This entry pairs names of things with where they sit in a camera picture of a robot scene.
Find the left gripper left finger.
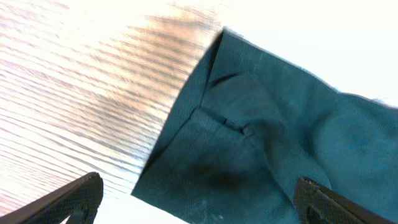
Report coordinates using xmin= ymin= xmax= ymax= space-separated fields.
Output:
xmin=1 ymin=172 xmax=103 ymax=224

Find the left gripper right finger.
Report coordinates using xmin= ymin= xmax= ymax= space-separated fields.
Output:
xmin=294 ymin=177 xmax=394 ymax=224

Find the black polo shirt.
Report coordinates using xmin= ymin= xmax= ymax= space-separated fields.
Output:
xmin=132 ymin=30 xmax=397 ymax=223

